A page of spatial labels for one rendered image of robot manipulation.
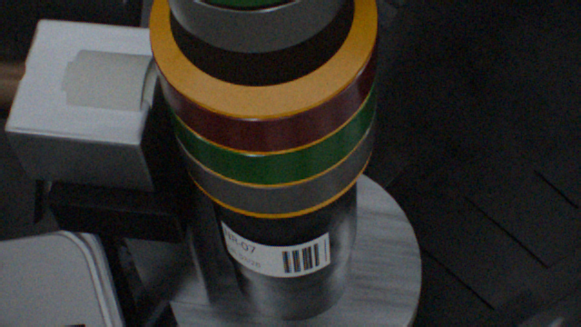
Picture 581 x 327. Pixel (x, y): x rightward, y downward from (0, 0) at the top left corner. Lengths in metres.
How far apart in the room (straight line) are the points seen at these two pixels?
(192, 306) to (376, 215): 0.06
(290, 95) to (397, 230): 0.12
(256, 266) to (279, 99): 0.08
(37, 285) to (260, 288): 0.07
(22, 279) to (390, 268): 0.10
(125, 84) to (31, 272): 0.10
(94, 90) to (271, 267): 0.06
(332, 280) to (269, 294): 0.02
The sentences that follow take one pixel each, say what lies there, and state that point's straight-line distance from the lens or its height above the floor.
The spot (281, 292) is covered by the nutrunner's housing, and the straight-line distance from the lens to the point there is 0.29.
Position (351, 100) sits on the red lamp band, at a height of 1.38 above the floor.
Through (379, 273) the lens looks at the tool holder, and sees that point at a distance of 0.31.
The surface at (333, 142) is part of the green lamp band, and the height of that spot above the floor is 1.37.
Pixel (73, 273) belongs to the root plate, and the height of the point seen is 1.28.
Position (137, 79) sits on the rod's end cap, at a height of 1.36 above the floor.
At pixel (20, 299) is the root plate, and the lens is 0.33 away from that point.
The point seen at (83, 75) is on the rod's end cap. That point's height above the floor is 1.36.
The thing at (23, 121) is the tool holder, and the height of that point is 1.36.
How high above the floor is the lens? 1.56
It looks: 61 degrees down
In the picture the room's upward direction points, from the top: 7 degrees counter-clockwise
